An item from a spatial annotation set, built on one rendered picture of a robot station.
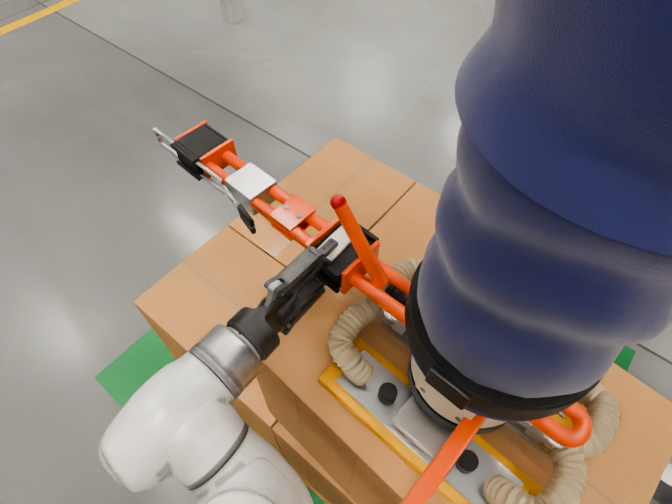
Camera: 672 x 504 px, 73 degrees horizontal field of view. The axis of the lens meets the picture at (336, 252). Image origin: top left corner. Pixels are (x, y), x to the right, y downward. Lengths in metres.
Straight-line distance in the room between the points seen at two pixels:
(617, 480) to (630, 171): 0.63
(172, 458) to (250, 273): 0.97
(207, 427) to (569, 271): 0.44
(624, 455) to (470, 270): 0.53
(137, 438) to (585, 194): 0.51
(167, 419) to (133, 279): 1.75
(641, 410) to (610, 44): 0.72
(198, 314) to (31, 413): 0.94
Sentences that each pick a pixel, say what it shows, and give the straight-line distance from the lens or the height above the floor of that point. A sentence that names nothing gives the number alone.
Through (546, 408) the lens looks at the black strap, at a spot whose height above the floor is 1.33.
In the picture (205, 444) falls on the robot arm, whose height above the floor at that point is 1.22.
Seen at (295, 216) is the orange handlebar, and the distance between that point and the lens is 0.75.
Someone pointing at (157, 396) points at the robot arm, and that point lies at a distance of 0.60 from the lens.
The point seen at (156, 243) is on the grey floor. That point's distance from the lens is 2.39.
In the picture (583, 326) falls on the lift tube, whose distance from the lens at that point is 0.37.
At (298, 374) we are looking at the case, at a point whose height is 1.07.
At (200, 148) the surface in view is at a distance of 0.88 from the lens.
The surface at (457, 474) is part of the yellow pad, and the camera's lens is 0.72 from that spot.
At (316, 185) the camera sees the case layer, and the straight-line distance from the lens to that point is 1.72.
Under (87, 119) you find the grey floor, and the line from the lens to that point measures 3.26.
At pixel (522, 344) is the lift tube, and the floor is 1.43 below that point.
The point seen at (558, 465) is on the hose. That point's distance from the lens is 0.71.
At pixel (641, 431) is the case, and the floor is 1.07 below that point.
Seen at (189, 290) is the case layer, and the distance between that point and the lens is 1.52.
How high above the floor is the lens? 1.79
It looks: 55 degrees down
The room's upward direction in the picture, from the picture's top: straight up
